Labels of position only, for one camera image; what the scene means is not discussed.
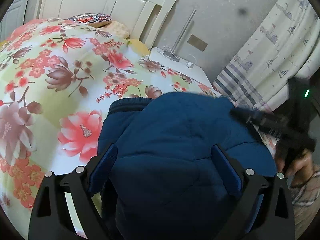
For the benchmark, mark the embroidered red blue pillow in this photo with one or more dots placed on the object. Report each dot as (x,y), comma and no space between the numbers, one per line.
(95,20)

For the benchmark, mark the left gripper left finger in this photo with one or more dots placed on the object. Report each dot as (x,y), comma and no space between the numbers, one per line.
(63,207)

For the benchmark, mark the white desk lamp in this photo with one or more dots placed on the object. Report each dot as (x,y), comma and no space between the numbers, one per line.
(169,52)

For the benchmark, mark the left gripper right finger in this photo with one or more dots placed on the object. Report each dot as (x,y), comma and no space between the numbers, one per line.
(263,209)

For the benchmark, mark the plaid sleeve forearm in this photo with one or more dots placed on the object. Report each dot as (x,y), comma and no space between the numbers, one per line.
(305,201)

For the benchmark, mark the wall socket switch panel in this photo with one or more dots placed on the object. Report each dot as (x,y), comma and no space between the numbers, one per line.
(197,42)

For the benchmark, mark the cream wooden headboard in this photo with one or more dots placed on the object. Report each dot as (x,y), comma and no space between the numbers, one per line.
(144,18)

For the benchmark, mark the person right hand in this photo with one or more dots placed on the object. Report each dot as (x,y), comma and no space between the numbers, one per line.
(301,169)

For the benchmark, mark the white bedside table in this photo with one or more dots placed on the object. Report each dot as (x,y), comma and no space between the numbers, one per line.
(195,71)

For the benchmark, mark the floral bed quilt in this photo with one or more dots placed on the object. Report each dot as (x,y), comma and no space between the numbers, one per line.
(58,81)

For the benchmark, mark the navy blue puffer jacket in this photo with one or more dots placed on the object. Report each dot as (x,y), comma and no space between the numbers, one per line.
(166,183)

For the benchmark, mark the striped sailboat curtain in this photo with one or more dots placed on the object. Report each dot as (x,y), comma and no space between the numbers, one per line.
(286,44)

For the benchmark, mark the yellow pillow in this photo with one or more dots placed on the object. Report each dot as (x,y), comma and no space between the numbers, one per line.
(118,29)

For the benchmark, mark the white charger with cable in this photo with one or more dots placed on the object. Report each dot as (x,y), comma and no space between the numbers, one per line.
(190,61)

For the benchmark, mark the orange yellow blanket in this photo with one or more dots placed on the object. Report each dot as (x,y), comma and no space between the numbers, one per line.
(138,47)

